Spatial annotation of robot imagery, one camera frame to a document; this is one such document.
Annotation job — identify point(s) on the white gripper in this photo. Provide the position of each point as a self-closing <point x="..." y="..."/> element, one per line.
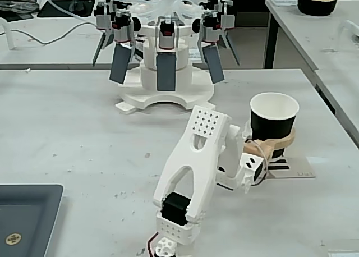
<point x="268" y="150"/>

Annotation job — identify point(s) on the black paper cup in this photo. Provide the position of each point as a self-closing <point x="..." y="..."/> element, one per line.
<point x="270" y="125"/>

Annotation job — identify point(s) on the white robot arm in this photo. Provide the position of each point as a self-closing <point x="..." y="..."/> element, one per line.
<point x="190" y="161"/>

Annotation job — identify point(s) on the printed paper mat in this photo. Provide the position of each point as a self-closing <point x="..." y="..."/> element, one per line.
<point x="300" y="170"/>

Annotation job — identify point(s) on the white table with black leg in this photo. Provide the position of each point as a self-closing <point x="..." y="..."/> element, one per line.
<point x="271" y="43"/>

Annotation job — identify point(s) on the white pump carousel machine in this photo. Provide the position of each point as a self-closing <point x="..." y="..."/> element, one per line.
<point x="165" y="97"/>

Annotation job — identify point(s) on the black bowl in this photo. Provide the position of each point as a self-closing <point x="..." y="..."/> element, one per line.
<point x="317" y="7"/>

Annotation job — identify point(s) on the clear tube bundle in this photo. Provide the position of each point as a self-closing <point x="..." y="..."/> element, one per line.
<point x="168" y="1"/>

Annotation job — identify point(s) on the black flat pad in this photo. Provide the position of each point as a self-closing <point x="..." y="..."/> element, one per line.
<point x="64" y="10"/>

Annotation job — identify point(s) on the grey tray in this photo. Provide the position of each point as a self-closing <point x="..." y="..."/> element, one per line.
<point x="28" y="212"/>

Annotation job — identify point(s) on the round tan emblem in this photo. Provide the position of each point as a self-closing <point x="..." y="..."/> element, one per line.
<point x="13" y="239"/>

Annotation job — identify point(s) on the dark crumpled bag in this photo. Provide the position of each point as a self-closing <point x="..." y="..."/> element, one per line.
<point x="16" y="7"/>

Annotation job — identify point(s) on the white bracket stand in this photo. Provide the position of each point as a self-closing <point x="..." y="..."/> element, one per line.
<point x="9" y="35"/>

